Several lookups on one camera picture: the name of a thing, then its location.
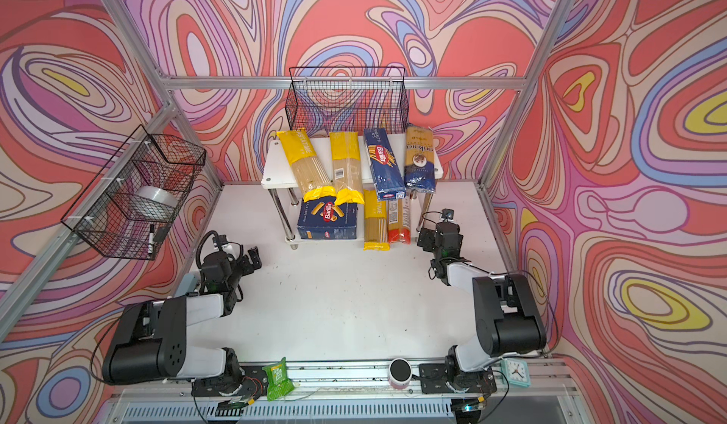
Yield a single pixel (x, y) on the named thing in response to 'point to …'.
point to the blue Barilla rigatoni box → (323, 219)
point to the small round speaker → (399, 373)
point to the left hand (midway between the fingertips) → (246, 249)
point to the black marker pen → (151, 240)
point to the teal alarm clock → (516, 371)
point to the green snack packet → (277, 381)
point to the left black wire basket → (131, 203)
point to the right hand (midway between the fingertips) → (438, 236)
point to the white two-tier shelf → (280, 179)
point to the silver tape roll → (153, 203)
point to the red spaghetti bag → (399, 212)
